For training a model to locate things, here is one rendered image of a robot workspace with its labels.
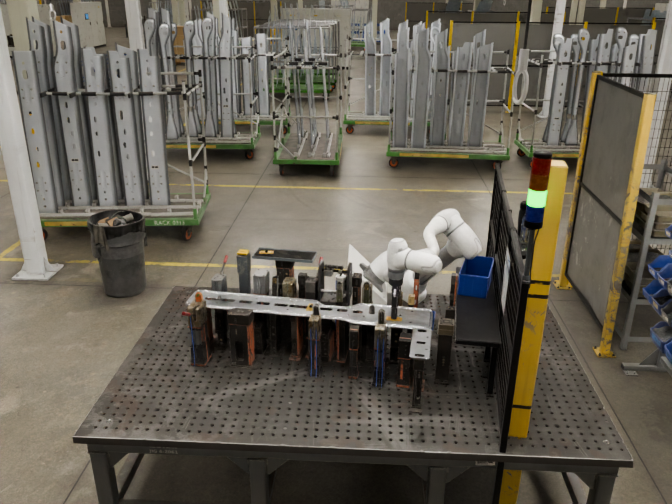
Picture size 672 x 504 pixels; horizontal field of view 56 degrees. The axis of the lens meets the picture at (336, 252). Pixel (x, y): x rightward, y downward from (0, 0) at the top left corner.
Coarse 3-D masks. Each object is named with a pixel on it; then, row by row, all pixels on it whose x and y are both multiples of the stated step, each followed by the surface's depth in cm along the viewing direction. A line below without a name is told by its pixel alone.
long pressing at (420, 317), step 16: (208, 304) 350; (224, 304) 350; (240, 304) 350; (256, 304) 350; (272, 304) 350; (288, 304) 350; (304, 304) 351; (320, 304) 350; (368, 304) 350; (352, 320) 334; (368, 320) 334; (416, 320) 334; (432, 320) 336
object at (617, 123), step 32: (608, 96) 496; (640, 96) 431; (608, 128) 492; (640, 128) 425; (608, 160) 490; (640, 160) 432; (576, 192) 565; (608, 192) 489; (576, 224) 566; (608, 224) 489; (576, 256) 563; (608, 256) 488; (576, 288) 560; (608, 288) 489; (608, 320) 479; (608, 352) 490
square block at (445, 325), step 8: (440, 320) 322; (448, 320) 322; (440, 328) 319; (448, 328) 319; (440, 336) 321; (448, 336) 321; (440, 344) 323; (448, 344) 322; (440, 352) 325; (448, 352) 324; (440, 360) 327; (448, 360) 326; (440, 368) 329; (448, 368) 328; (440, 376) 330; (448, 376) 330; (440, 384) 332; (448, 384) 331
